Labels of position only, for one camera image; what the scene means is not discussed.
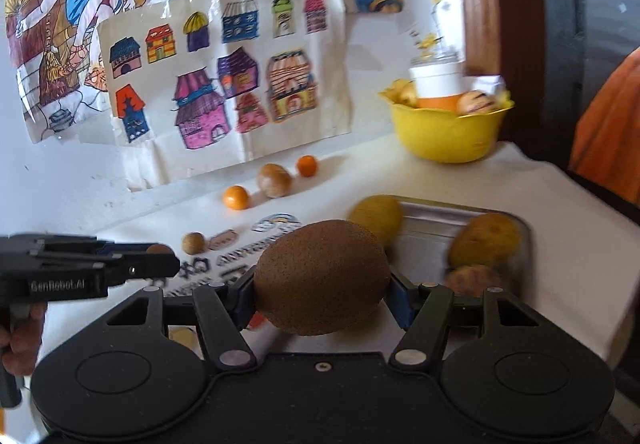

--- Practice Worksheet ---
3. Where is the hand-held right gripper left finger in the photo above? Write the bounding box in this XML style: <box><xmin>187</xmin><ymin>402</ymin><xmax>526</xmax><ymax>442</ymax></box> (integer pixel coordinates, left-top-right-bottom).
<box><xmin>102</xmin><ymin>269</ymin><xmax>258</xmax><ymax>372</ymax></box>

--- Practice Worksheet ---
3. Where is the black door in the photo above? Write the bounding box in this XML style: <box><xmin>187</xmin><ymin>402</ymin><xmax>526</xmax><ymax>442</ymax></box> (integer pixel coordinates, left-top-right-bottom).
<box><xmin>535</xmin><ymin>0</ymin><xmax>640</xmax><ymax>175</ymax></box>

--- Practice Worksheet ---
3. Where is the person's left hand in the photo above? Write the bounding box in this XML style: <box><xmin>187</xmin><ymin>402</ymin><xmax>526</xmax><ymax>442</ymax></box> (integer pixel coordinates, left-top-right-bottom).
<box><xmin>0</xmin><ymin>301</ymin><xmax>47</xmax><ymax>377</ymax></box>

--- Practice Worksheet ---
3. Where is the coloured drawing of houses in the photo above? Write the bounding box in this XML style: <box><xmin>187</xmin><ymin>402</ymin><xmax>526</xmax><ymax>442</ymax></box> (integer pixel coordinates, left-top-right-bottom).
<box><xmin>97</xmin><ymin>0</ymin><xmax>353</xmax><ymax>185</ymax></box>

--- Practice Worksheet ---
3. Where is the white jar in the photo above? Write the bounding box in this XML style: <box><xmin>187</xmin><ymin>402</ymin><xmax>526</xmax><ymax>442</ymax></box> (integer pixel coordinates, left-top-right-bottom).
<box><xmin>409</xmin><ymin>58</ymin><xmax>463</xmax><ymax>99</ymax></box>

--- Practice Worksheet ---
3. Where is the wall poster with orange dress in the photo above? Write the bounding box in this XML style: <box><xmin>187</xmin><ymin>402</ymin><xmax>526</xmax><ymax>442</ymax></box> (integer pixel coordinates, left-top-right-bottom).
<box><xmin>567</xmin><ymin>51</ymin><xmax>640</xmax><ymax>219</ymax></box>

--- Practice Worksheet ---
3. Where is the white printed tablecloth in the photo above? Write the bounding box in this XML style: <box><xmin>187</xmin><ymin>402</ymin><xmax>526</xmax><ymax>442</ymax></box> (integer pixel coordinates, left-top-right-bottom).
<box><xmin>107</xmin><ymin>139</ymin><xmax>633</xmax><ymax>365</ymax></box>

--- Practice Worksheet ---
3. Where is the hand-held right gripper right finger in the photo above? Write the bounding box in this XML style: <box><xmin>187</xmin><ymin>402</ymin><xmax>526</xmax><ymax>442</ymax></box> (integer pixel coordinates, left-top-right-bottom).
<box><xmin>389</xmin><ymin>274</ymin><xmax>543</xmax><ymax>372</ymax></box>

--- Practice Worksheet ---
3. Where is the white paper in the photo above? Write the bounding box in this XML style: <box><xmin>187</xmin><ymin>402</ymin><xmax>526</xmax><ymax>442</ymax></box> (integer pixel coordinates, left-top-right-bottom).
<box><xmin>467</xmin><ymin>75</ymin><xmax>507</xmax><ymax>97</ymax></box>

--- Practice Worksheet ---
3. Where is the metal tray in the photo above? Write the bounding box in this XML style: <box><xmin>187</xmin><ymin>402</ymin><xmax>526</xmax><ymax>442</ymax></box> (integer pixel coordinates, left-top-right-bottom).
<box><xmin>385</xmin><ymin>201</ymin><xmax>532</xmax><ymax>297</ymax></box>

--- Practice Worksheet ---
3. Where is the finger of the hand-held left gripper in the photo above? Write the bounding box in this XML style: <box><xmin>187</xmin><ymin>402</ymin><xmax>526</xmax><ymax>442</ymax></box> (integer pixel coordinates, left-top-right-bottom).
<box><xmin>95</xmin><ymin>238</ymin><xmax>151</xmax><ymax>257</ymax></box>
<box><xmin>100</xmin><ymin>254</ymin><xmax>181</xmax><ymax>287</ymax></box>

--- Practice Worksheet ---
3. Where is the brown kiwi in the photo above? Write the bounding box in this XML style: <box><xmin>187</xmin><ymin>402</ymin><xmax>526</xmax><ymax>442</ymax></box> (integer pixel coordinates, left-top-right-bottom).
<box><xmin>253</xmin><ymin>220</ymin><xmax>392</xmax><ymax>336</ymax></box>

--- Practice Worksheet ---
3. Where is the yellow fruit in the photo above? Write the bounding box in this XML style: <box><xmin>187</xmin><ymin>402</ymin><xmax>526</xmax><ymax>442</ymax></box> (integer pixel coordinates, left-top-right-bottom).
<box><xmin>390</xmin><ymin>80</ymin><xmax>417</xmax><ymax>105</ymax></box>

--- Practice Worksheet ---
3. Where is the striped brown round fruit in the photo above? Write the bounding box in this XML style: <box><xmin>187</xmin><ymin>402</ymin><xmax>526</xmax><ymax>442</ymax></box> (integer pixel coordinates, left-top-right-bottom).
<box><xmin>456</xmin><ymin>91</ymin><xmax>499</xmax><ymax>115</ymax></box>
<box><xmin>444</xmin><ymin>264</ymin><xmax>503</xmax><ymax>295</ymax></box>

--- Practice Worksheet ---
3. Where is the yellow bowl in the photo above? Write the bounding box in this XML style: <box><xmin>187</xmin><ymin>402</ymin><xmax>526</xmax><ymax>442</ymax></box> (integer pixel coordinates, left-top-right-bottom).
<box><xmin>378</xmin><ymin>86</ymin><xmax>516</xmax><ymax>165</ymax></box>

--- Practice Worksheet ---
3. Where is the mottled yellow-brown lemon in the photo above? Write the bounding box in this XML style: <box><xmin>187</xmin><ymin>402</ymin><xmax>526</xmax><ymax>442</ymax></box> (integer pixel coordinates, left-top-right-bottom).
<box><xmin>346</xmin><ymin>195</ymin><xmax>404</xmax><ymax>249</ymax></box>
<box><xmin>448</xmin><ymin>213</ymin><xmax>522</xmax><ymax>269</ymax></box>

